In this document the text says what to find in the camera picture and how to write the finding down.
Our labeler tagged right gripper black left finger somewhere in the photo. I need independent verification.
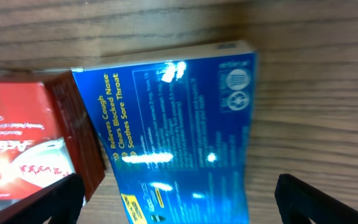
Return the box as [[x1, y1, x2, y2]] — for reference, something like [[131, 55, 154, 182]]
[[0, 174, 85, 224]]

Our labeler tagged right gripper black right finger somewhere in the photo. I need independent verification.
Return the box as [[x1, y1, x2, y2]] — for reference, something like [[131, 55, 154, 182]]
[[275, 174, 358, 224]]

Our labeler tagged red caplets box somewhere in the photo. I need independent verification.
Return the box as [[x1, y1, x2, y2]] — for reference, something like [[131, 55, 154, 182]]
[[0, 72, 105, 201]]

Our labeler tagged blue lozenge box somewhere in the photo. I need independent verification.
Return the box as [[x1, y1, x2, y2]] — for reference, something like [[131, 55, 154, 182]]
[[72, 40, 258, 223]]

